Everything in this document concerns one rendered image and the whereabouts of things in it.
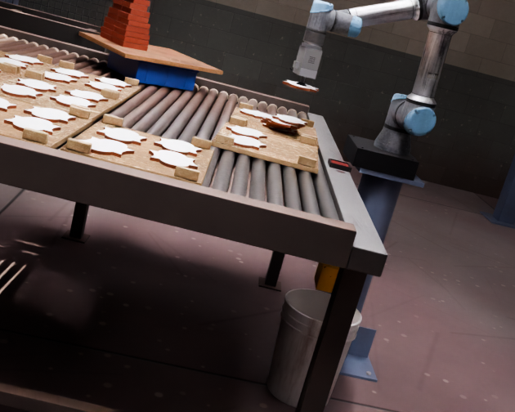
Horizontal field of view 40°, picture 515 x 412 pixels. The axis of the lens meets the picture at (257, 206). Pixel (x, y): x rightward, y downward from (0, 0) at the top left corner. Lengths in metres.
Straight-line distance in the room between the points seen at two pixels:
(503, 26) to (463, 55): 0.48
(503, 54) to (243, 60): 2.70
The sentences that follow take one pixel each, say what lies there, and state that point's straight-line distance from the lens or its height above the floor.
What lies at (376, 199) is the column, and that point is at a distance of 2.96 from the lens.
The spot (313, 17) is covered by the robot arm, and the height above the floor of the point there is 1.38.
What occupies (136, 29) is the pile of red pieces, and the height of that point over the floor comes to 1.12.
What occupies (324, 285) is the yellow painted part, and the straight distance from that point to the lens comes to 2.16.
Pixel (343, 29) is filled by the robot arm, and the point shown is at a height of 1.36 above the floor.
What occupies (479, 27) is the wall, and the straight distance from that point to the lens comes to 7.89.
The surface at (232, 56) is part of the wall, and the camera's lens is 7.49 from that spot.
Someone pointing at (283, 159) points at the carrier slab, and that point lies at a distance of 2.26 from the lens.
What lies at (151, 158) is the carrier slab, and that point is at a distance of 1.85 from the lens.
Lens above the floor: 1.39
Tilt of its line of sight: 16 degrees down
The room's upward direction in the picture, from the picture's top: 15 degrees clockwise
